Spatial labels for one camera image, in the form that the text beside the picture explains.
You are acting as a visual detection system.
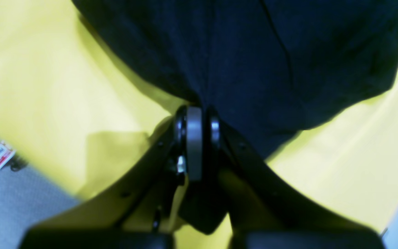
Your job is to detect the dark navy T-shirt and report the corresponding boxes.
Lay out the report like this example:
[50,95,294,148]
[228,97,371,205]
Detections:
[73,0,398,159]

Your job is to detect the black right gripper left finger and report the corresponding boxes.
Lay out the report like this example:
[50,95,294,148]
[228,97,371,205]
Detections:
[20,106,203,249]

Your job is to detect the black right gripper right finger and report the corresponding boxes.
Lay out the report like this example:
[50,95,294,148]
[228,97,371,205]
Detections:
[207,107,384,249]

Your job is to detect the cream yellow table cloth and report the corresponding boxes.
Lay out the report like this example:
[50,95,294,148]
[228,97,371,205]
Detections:
[0,0,398,249]

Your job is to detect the black red table clamp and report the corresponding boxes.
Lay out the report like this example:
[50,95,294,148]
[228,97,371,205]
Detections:
[0,141,28,172]

